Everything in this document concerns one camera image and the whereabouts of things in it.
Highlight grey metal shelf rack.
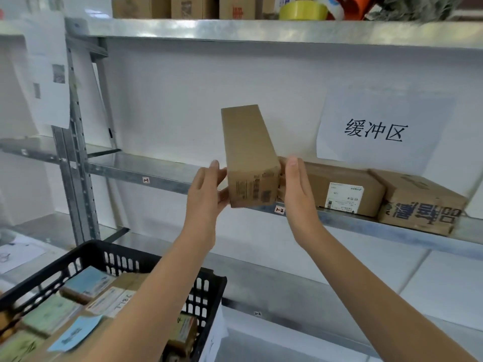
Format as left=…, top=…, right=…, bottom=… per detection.
left=0, top=17, right=483, bottom=362

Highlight cardboard box with white label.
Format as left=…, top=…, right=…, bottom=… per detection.
left=278, top=157, right=386, bottom=218

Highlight white paper sheet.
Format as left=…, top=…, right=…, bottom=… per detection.
left=0, top=241, right=47, bottom=275

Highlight narrow cardboard box white label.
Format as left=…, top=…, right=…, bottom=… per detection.
left=260, top=0, right=296, bottom=20

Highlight person's right forearm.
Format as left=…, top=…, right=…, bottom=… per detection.
left=300, top=227, right=481, bottom=362

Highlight wide plain cardboard box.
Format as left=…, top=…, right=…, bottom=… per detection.
left=111, top=0, right=171, bottom=19

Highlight cardboard box with dark print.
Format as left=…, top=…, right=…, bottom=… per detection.
left=368, top=169, right=469, bottom=237

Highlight person's left hand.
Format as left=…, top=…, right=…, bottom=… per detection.
left=181, top=160, right=231, bottom=242

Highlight small brown labelled box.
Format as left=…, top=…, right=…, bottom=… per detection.
left=165, top=313, right=198, bottom=359

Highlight person's left forearm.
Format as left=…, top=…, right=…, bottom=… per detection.
left=85, top=233, right=217, bottom=362

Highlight tall plain cardboard box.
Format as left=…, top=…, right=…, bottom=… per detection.
left=221, top=105, right=282, bottom=209

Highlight box with white striped label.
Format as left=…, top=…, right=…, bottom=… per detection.
left=85, top=286, right=137, bottom=319

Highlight grey fuzzy duster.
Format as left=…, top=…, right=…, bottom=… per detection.
left=368, top=0, right=463, bottom=23

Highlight cardboard box with grey print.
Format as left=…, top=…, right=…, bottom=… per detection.
left=171, top=0, right=220, bottom=20

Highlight black plastic crate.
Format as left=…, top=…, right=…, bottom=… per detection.
left=0, top=239, right=228, bottom=362

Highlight green labelled box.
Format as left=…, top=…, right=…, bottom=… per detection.
left=0, top=330, right=47, bottom=362

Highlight large box with light-blue sticker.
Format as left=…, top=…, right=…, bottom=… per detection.
left=36, top=314, right=115, bottom=362

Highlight box with blue label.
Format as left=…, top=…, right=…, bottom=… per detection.
left=60, top=265, right=116, bottom=305

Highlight cardboard box with red print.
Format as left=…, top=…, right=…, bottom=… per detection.
left=219, top=0, right=262, bottom=20

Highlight yellow tape roll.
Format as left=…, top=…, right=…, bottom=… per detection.
left=279, top=1, right=339, bottom=21

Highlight white paper sign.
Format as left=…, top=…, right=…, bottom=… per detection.
left=316, top=86, right=458, bottom=176

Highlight white printed paper sheets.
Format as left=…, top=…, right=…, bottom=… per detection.
left=11, top=13, right=73, bottom=129

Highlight person's right hand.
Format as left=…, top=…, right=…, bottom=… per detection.
left=281, top=155, right=330, bottom=248

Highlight orange plastic item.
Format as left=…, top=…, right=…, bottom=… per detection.
left=340, top=0, right=379, bottom=20

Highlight box with pale green label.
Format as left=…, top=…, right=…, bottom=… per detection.
left=21, top=294, right=82, bottom=337

